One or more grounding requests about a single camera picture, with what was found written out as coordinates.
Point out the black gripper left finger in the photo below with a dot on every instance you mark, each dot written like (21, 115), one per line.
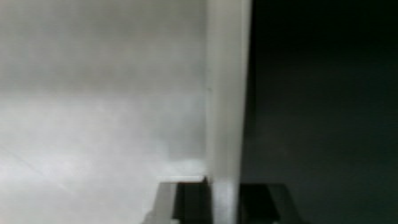
(179, 206)

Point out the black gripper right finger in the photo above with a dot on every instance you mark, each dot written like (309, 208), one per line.
(266, 206)

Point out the white desk top tray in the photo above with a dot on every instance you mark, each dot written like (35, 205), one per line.
(121, 107)

